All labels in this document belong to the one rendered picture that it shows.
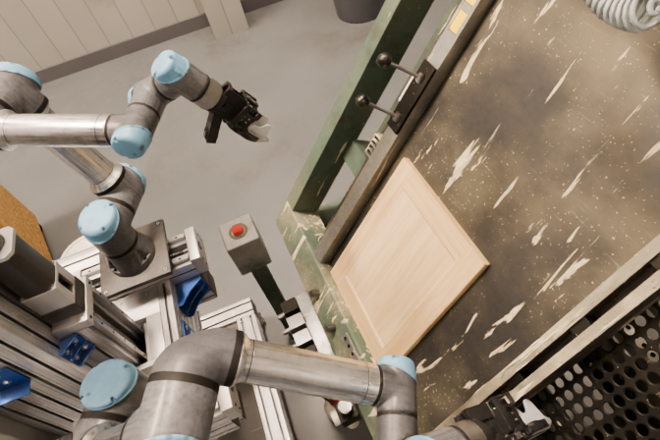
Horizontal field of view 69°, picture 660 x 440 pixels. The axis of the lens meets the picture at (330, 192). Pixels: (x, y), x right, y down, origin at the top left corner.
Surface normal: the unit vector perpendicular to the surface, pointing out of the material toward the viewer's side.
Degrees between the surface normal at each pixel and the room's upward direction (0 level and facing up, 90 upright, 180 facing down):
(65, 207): 0
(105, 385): 7
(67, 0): 90
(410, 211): 54
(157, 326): 0
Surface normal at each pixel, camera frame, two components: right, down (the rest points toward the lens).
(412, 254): -0.82, -0.03
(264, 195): -0.16, -0.61
